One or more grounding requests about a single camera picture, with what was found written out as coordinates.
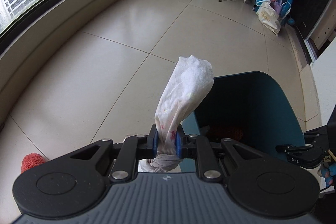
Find teal plastic trash bin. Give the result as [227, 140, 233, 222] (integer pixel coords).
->
[182, 72, 306, 173]

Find red fluffy slipper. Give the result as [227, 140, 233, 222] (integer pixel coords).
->
[21, 153, 46, 173]

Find white tote bag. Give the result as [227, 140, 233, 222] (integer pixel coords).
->
[256, 0, 291, 36]

